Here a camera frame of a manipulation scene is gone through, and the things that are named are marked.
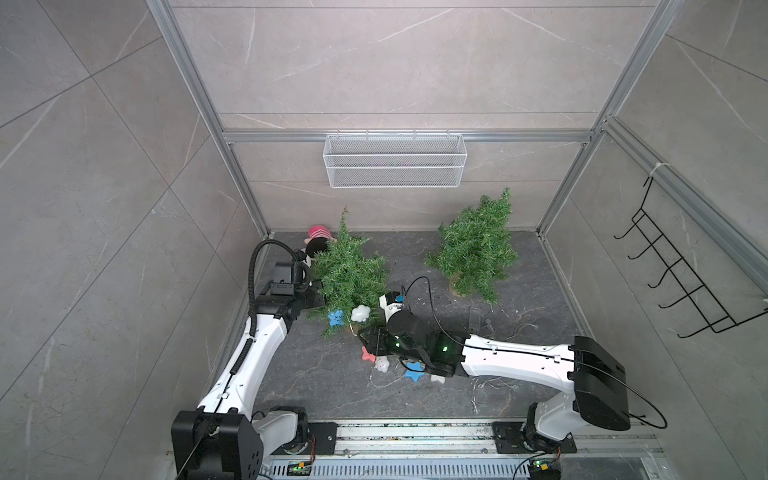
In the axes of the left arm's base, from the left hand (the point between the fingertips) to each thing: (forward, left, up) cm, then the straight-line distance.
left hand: (321, 285), depth 83 cm
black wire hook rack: (-20, -87, +14) cm, 90 cm away
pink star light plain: (-15, -12, -16) cm, 25 cm away
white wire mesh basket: (+43, -21, +12) cm, 49 cm away
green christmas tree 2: (+6, -44, +7) cm, 45 cm away
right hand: (-16, -13, -1) cm, 20 cm away
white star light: (-21, -31, -17) cm, 41 cm away
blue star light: (-11, -5, 0) cm, 12 cm away
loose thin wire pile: (-25, -49, -18) cm, 58 cm away
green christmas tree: (-7, -10, +12) cm, 17 cm away
